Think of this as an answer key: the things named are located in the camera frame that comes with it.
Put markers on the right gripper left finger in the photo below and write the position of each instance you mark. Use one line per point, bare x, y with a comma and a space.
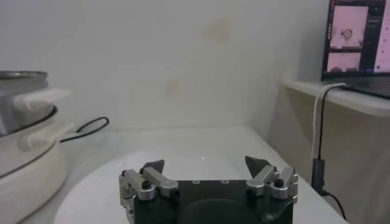
152, 182

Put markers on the round white plate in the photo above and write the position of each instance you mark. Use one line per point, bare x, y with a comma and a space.
100, 188

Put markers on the cream electric cooker pot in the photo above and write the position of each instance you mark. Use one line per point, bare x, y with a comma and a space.
30, 182

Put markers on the grey laptop with pink screen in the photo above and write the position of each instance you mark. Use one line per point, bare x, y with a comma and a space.
347, 30

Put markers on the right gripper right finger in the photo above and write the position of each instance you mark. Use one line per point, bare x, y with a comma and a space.
265, 181

